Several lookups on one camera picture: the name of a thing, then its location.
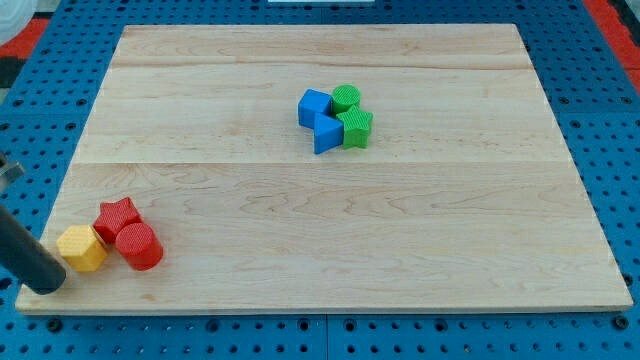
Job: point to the yellow hexagon block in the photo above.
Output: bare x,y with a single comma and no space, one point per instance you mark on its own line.
82,248

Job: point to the green star block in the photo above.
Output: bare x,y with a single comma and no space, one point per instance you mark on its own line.
356,127

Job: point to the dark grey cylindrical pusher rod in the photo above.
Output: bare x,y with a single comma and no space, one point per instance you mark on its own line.
24,256

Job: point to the white round object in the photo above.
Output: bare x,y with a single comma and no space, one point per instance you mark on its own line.
15,15

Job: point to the red cylinder block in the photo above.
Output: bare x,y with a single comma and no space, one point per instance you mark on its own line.
139,246

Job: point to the green cylinder block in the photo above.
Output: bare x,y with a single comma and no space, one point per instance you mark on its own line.
344,97

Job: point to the grey metal rod mount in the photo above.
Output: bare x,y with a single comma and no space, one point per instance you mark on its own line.
10,171

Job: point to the red star block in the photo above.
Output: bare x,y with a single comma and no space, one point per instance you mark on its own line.
115,216

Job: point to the blue cube block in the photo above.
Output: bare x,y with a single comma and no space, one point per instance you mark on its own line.
313,102

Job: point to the blue triangle block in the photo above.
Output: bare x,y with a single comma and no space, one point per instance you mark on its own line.
328,133

